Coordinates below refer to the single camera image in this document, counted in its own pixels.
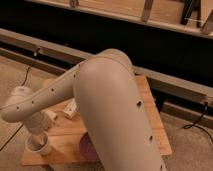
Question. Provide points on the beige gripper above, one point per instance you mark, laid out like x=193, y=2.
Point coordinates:
x=37, y=132

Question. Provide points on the white ceramic cup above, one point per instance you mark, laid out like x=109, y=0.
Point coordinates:
x=40, y=150

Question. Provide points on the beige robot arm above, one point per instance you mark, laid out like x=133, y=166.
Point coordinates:
x=109, y=102

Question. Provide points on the tan sponge block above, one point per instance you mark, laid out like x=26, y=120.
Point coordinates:
x=52, y=115

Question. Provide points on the white small box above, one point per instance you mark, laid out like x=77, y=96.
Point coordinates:
x=70, y=109

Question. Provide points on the dark brown bowl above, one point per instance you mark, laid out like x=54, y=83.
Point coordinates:
x=87, y=149

